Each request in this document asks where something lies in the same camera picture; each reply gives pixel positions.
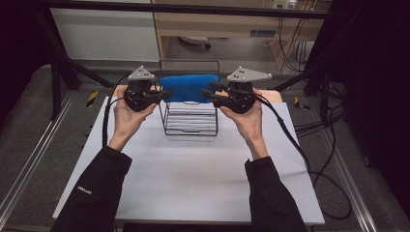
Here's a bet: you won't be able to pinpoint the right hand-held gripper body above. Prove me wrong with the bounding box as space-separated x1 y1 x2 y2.
212 66 274 115

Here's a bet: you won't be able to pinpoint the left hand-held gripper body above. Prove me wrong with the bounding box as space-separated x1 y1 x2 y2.
123 65 162 113

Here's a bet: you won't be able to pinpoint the blue towel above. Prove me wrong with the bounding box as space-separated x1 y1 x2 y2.
160 73 220 104

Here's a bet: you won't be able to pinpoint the black wire rack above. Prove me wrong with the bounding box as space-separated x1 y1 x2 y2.
153 59 221 137

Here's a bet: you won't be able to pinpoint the person's right hand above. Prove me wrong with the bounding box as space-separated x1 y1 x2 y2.
215 87 270 161

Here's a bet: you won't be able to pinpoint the person's left hand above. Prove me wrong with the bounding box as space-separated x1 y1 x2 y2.
108 88 159 153

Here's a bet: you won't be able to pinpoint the yellow black tape strip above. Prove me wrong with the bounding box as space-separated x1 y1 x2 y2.
293 96 311 111
85 90 100 108

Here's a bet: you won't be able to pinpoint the white chair base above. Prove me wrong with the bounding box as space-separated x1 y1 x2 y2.
178 35 213 50

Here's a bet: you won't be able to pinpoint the wooden desk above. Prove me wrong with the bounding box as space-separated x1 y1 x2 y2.
151 0 334 71

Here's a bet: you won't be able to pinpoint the white panel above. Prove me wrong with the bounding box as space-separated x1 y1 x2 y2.
49 8 161 63

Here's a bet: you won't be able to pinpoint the white table board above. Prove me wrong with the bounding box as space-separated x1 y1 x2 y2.
52 96 326 225

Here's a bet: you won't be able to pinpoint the black metal crossbar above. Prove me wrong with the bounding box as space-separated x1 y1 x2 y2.
43 0 331 20

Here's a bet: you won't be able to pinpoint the black metal stand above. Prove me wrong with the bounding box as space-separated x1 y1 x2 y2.
272 47 337 126
33 9 116 121

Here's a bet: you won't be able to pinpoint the white power strip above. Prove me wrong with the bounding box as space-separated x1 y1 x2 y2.
272 0 298 10

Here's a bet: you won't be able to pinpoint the black curtain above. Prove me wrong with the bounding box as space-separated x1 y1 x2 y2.
0 0 54 125
317 0 410 212

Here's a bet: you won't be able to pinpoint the left hand-held gripper cable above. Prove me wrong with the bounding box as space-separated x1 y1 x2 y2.
102 73 131 149

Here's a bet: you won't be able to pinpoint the hand-held gripper cable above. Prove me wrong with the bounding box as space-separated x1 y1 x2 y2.
252 93 353 221
102 73 131 149

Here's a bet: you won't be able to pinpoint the right hand-held gripper cable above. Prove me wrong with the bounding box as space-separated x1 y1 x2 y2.
252 93 353 221

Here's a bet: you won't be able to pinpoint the hanging black cables bundle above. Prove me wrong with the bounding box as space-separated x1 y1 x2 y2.
278 17 316 73

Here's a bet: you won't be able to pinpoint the black floor cables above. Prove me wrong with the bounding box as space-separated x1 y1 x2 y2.
294 81 348 137

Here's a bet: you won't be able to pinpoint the aluminium rail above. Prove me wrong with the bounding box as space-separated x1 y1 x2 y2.
321 128 379 232
0 91 77 220

